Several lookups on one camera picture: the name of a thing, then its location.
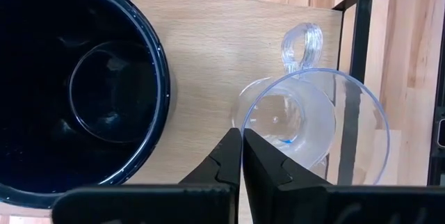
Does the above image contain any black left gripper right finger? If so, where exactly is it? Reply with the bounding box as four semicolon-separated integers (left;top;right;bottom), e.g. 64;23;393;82
242;127;445;224

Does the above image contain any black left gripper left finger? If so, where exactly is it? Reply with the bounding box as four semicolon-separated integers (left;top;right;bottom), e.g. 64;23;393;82
51;127;243;224

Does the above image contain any clear plastic mug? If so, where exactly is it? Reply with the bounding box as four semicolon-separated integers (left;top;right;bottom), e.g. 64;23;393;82
230;22;391;187

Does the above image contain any wooden shelf with black frame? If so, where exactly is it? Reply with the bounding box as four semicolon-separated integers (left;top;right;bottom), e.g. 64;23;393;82
0;0;374;218

